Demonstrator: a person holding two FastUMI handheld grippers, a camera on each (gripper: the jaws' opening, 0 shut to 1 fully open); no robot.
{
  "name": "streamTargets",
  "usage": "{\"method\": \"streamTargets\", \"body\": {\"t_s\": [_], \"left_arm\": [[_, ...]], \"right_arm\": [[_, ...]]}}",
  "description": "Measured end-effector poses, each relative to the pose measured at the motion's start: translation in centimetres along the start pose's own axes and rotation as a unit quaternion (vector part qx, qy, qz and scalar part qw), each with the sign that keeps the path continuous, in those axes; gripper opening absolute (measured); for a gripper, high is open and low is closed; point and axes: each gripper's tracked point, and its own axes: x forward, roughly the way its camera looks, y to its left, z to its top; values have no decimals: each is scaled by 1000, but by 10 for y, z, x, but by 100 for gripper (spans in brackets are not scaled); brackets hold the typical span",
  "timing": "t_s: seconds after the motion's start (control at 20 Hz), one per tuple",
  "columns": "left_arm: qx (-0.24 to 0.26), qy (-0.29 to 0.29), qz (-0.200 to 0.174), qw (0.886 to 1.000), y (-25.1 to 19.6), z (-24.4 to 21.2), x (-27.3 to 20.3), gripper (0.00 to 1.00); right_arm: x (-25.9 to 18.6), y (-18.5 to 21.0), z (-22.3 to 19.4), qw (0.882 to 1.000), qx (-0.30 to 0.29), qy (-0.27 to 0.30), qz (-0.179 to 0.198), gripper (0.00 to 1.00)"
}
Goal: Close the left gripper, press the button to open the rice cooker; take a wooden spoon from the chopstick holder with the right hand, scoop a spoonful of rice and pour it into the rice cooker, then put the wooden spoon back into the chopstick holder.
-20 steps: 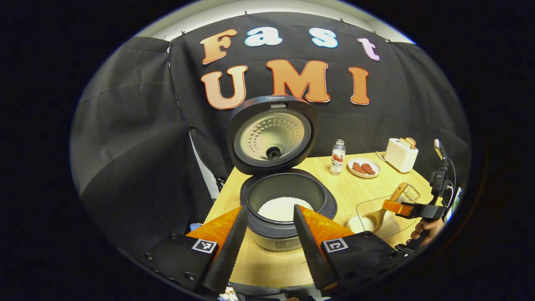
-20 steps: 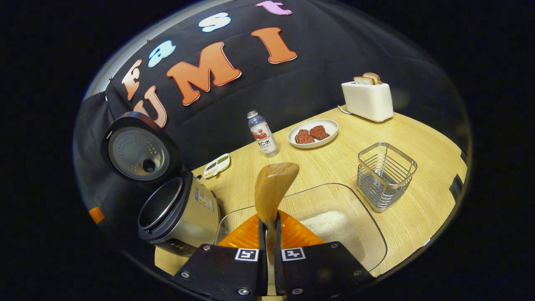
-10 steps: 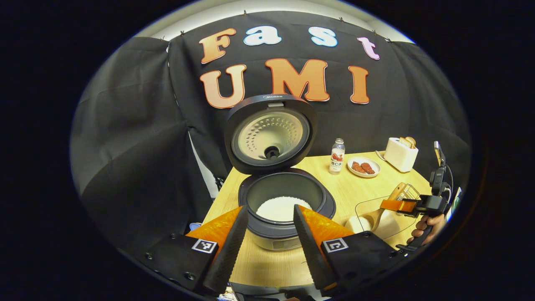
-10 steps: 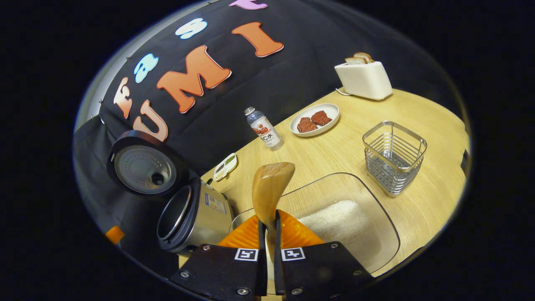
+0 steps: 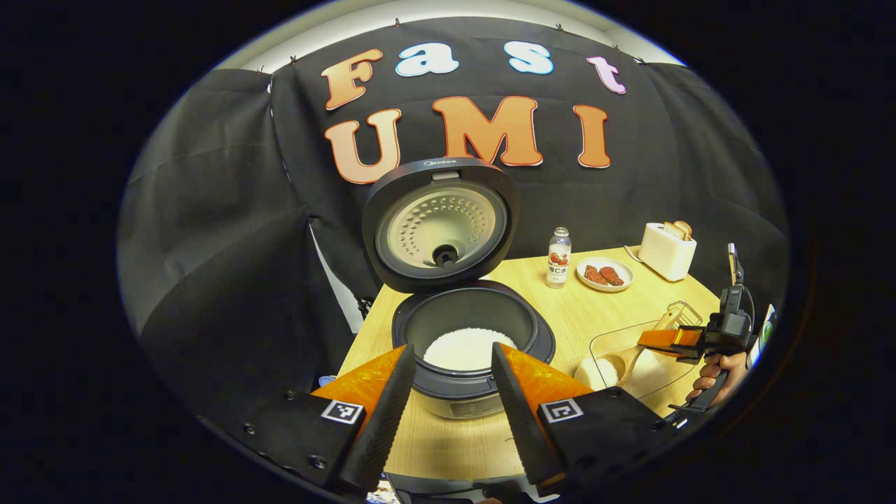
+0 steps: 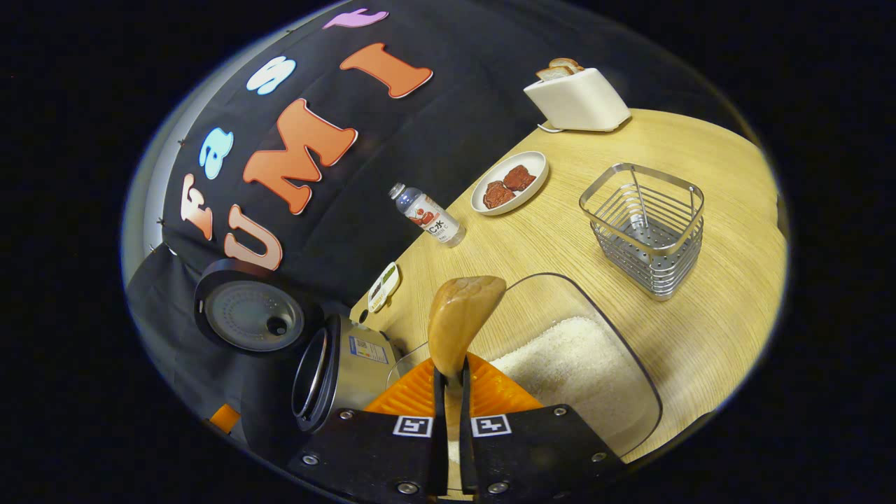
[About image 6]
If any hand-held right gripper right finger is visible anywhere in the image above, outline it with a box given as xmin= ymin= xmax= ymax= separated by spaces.
xmin=458 ymin=352 xmax=627 ymax=503

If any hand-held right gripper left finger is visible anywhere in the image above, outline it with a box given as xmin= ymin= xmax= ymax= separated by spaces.
xmin=286 ymin=356 xmax=450 ymax=503

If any dark grey rice cooker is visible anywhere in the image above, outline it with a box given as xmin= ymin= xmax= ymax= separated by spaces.
xmin=194 ymin=259 xmax=405 ymax=435

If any wooden spoon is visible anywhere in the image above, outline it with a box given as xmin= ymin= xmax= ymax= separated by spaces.
xmin=428 ymin=275 xmax=508 ymax=491

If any white rice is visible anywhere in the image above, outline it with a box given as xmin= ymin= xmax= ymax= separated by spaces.
xmin=490 ymin=316 xmax=655 ymax=449

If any clear plastic rice container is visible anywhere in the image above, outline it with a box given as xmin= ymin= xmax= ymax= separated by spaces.
xmin=385 ymin=272 xmax=664 ymax=463

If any metal wire chopstick holder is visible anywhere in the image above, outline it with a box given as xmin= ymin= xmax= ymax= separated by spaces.
xmin=579 ymin=162 xmax=706 ymax=302

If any white divided seasoning dish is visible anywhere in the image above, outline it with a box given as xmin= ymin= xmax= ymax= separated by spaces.
xmin=366 ymin=262 xmax=401 ymax=314

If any clear drink bottle red label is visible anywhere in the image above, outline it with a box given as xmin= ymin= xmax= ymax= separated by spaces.
xmin=389 ymin=182 xmax=467 ymax=249

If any red meat piece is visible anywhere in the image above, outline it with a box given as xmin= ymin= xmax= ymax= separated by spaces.
xmin=503 ymin=164 xmax=537 ymax=193
xmin=482 ymin=181 xmax=517 ymax=209

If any white round plate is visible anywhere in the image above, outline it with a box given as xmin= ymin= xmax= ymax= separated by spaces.
xmin=470 ymin=150 xmax=550 ymax=216

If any white toaster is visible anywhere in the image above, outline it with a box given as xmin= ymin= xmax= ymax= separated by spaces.
xmin=524 ymin=67 xmax=632 ymax=133

